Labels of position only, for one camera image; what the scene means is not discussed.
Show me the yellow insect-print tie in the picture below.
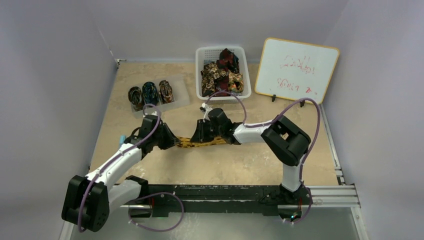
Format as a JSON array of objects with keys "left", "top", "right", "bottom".
[{"left": 176, "top": 136, "right": 227, "bottom": 149}]

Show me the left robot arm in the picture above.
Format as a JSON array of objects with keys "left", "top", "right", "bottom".
[{"left": 61, "top": 112, "right": 179, "bottom": 232}]

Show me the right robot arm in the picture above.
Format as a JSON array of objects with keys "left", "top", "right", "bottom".
[{"left": 190, "top": 106, "right": 312, "bottom": 204}]

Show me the rolled blue green tie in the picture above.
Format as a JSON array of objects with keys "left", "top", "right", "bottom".
[{"left": 141, "top": 81, "right": 160, "bottom": 106}]

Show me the rolled pink brown tie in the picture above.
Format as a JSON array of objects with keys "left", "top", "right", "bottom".
[{"left": 159, "top": 79, "right": 175, "bottom": 104}]

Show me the rolled dark striped tie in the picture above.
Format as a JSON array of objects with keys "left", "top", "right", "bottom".
[{"left": 127, "top": 86, "right": 145, "bottom": 112}]

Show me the brown floral tie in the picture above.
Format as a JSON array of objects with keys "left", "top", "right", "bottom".
[{"left": 200, "top": 61, "right": 245, "bottom": 97}]

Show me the clear plastic organizer tray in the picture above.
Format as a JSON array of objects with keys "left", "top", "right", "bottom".
[{"left": 128, "top": 74, "right": 190, "bottom": 119}]

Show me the dark red tie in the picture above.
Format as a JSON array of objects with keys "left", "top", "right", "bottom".
[{"left": 214, "top": 48, "right": 243, "bottom": 94}]

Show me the white plastic basket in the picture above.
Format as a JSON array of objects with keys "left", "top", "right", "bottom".
[{"left": 195, "top": 45, "right": 252, "bottom": 101}]

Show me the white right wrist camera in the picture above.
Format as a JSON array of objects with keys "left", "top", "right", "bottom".
[{"left": 199, "top": 102, "right": 214, "bottom": 121}]

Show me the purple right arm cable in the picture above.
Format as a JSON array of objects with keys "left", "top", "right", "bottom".
[{"left": 205, "top": 90, "right": 322, "bottom": 186}]

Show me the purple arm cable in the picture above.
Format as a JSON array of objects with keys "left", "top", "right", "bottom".
[
  {"left": 205, "top": 90, "right": 322, "bottom": 186},
  {"left": 77, "top": 103, "right": 163, "bottom": 233}
]

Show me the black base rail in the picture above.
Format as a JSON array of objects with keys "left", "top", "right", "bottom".
[{"left": 125, "top": 184, "right": 313, "bottom": 221}]

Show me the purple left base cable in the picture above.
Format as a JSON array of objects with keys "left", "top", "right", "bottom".
[{"left": 128, "top": 192, "right": 185, "bottom": 232}]

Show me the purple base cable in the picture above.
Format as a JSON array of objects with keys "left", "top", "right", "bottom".
[
  {"left": 282, "top": 187, "right": 316, "bottom": 225},
  {"left": 128, "top": 192, "right": 185, "bottom": 232}
]

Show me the whiteboard with yellow frame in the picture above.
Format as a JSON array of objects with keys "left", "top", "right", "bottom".
[{"left": 254, "top": 37, "right": 340, "bottom": 104}]

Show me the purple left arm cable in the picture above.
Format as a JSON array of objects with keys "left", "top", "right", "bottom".
[{"left": 77, "top": 103, "right": 163, "bottom": 233}]

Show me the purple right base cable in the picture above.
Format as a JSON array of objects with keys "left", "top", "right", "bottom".
[{"left": 282, "top": 187, "right": 316, "bottom": 225}]

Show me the aluminium frame rail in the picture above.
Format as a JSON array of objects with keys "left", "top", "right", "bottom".
[{"left": 312, "top": 105, "right": 361, "bottom": 208}]

